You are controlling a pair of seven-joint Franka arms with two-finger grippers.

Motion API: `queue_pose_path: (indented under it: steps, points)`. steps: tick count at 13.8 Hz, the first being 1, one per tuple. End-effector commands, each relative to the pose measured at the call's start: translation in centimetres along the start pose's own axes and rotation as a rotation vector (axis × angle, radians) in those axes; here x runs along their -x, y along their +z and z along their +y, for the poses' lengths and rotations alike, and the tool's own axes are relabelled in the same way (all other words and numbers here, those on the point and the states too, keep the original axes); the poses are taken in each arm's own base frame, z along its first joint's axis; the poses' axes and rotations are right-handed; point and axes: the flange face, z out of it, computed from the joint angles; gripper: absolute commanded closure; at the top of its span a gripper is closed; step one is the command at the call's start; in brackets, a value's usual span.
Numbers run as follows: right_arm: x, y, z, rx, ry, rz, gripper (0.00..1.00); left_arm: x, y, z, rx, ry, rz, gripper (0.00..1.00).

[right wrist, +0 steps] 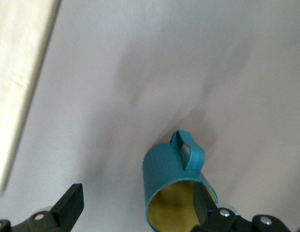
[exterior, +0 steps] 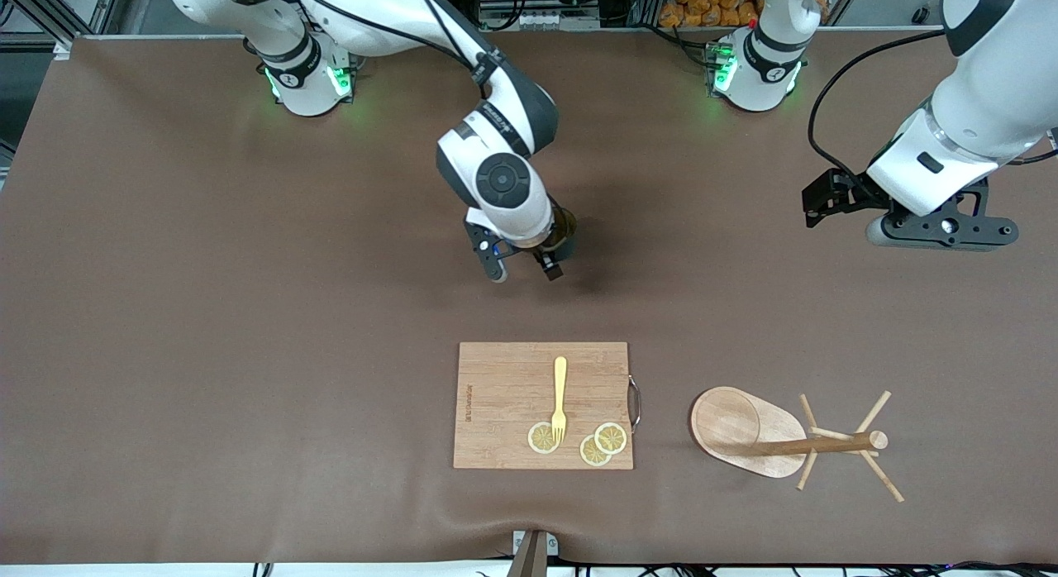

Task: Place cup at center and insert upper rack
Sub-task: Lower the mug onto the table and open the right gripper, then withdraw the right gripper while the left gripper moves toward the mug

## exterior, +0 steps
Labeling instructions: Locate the orange snack packets pile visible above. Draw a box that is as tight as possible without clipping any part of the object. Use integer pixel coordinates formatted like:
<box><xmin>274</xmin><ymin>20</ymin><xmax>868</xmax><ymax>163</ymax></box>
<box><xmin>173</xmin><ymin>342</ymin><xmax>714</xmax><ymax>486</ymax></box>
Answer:
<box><xmin>659</xmin><ymin>0</ymin><xmax>761</xmax><ymax>29</ymax></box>

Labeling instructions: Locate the brown table mat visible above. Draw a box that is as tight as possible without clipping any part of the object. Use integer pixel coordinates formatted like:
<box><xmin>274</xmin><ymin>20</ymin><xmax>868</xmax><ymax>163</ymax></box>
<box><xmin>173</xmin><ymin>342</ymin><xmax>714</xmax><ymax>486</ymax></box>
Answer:
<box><xmin>0</xmin><ymin>27</ymin><xmax>1058</xmax><ymax>566</ymax></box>

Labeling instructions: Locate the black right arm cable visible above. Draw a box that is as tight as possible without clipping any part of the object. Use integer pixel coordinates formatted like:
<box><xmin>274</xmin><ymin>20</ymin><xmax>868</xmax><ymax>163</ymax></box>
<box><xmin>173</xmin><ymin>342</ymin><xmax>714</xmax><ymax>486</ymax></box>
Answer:
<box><xmin>285</xmin><ymin>0</ymin><xmax>497</xmax><ymax>86</ymax></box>

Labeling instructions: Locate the metal table clamp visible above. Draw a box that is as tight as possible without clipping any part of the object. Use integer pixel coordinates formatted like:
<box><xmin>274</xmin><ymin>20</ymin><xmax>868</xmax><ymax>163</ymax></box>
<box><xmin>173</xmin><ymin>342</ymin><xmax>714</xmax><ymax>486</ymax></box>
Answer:
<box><xmin>508</xmin><ymin>530</ymin><xmax>560</xmax><ymax>577</ymax></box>

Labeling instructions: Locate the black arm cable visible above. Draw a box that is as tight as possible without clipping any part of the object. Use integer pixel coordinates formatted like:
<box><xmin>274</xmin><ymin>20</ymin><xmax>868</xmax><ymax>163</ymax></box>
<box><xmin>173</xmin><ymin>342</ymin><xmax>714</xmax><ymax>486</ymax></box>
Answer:
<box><xmin>285</xmin><ymin>0</ymin><xmax>497</xmax><ymax>86</ymax></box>
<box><xmin>808</xmin><ymin>30</ymin><xmax>945</xmax><ymax>189</ymax></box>

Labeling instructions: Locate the dark green mug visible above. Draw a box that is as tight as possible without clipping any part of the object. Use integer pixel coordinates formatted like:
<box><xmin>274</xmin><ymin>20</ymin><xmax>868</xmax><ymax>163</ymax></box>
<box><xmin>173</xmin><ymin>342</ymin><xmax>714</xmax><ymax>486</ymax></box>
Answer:
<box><xmin>541</xmin><ymin>198</ymin><xmax>579</xmax><ymax>264</ymax></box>

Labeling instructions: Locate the yellow plastic fork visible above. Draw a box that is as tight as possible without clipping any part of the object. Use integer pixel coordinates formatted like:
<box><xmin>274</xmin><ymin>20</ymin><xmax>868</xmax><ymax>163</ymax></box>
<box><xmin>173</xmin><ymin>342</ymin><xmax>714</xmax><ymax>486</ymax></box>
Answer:
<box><xmin>551</xmin><ymin>356</ymin><xmax>569</xmax><ymax>444</ymax></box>

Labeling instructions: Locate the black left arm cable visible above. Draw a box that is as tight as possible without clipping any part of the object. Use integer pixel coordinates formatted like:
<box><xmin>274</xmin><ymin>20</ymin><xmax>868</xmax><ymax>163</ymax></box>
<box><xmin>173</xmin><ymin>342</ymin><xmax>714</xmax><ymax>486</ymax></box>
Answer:
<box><xmin>808</xmin><ymin>30</ymin><xmax>945</xmax><ymax>189</ymax></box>

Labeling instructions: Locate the wooden cutting board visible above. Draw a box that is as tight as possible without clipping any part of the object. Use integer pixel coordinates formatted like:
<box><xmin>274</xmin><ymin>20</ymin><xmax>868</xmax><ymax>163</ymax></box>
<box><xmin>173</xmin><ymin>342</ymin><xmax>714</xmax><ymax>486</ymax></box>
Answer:
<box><xmin>453</xmin><ymin>341</ymin><xmax>642</xmax><ymax>470</ymax></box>

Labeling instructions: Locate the wooden mug tree rack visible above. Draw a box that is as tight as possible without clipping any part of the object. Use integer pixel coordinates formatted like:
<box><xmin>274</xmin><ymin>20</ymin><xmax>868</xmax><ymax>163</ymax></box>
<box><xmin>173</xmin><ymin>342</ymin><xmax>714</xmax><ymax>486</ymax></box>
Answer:
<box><xmin>690</xmin><ymin>385</ymin><xmax>906</xmax><ymax>503</ymax></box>

